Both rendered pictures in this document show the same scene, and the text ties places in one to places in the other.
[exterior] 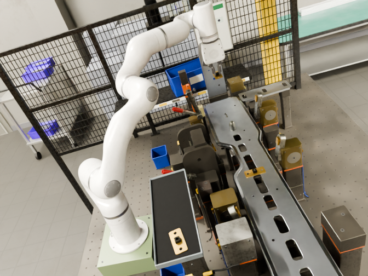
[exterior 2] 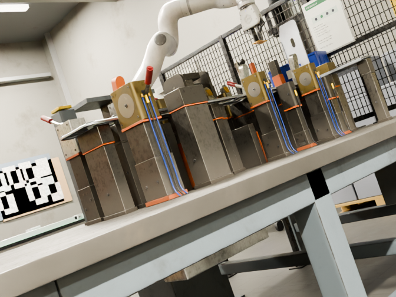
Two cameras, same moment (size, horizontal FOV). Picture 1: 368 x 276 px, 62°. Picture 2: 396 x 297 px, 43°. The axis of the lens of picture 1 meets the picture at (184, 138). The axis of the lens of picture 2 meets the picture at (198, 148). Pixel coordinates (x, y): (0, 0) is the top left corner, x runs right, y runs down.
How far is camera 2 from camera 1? 203 cm
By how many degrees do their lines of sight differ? 53
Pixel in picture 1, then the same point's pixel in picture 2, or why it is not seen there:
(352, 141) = not seen: outside the picture
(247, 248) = not seen: hidden behind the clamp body
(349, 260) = (182, 128)
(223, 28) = (339, 19)
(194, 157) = (170, 85)
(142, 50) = (164, 10)
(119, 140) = (137, 78)
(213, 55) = (247, 20)
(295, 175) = (265, 115)
